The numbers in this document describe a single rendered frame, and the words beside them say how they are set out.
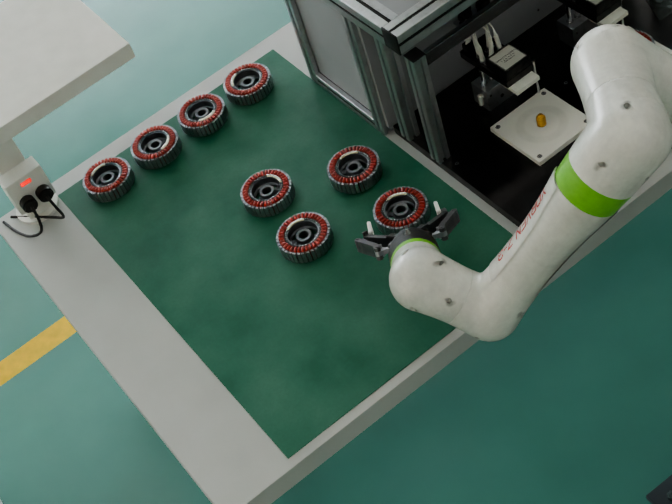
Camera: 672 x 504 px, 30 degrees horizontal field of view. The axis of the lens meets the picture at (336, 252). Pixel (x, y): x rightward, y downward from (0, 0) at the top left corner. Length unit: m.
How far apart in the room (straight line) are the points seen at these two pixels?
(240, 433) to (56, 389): 1.31
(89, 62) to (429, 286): 0.78
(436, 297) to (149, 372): 0.65
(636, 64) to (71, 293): 1.29
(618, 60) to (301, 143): 0.98
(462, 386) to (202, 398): 0.96
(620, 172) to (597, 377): 1.31
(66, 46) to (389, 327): 0.81
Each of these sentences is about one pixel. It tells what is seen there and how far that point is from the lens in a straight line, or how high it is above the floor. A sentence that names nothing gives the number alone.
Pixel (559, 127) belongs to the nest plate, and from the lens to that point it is 2.54.
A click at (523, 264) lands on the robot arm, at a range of 1.99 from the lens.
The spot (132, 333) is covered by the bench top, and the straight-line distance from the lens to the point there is 2.50.
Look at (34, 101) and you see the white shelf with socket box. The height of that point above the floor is 1.21.
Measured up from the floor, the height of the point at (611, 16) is 0.88.
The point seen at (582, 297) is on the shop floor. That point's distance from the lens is 3.23.
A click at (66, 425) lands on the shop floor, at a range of 3.42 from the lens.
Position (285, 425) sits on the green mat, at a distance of 2.25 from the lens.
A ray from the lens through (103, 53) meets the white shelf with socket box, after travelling 2.37.
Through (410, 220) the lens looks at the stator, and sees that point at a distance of 2.43.
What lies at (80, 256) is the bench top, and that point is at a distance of 2.69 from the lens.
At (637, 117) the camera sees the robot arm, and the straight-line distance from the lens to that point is 1.82.
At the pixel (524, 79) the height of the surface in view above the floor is 0.88.
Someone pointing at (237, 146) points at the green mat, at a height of 0.75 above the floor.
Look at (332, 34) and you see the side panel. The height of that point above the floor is 0.96.
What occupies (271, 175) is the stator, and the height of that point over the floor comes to 0.79.
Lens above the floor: 2.58
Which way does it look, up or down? 48 degrees down
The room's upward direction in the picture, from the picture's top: 21 degrees counter-clockwise
